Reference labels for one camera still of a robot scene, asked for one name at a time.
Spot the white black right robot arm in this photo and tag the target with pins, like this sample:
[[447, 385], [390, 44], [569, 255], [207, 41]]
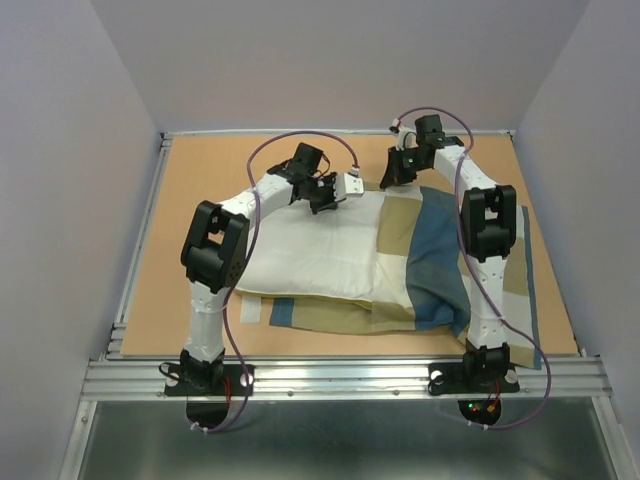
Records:
[[486, 230]]

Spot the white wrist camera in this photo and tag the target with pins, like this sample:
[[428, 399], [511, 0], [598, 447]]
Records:
[[405, 138], [347, 186]]

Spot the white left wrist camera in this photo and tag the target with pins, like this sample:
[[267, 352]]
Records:
[[347, 186]]

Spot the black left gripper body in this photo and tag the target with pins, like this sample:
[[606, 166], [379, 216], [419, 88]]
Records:
[[321, 189]]

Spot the white pillow label tag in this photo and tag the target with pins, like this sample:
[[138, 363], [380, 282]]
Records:
[[251, 308]]

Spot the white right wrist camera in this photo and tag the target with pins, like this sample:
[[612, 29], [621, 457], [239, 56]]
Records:
[[405, 138]]

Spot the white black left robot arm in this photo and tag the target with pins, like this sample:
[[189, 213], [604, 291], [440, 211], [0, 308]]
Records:
[[217, 248]]

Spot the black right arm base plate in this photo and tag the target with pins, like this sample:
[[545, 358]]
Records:
[[453, 378]]

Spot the blue beige white plaid pillowcase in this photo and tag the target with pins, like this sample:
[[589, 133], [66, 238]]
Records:
[[420, 282]]

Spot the white pillow yellow edge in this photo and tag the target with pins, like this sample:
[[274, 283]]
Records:
[[330, 254]]

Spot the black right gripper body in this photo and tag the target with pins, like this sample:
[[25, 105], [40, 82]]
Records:
[[410, 164]]

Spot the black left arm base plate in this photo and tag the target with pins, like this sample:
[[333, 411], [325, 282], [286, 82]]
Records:
[[222, 380]]

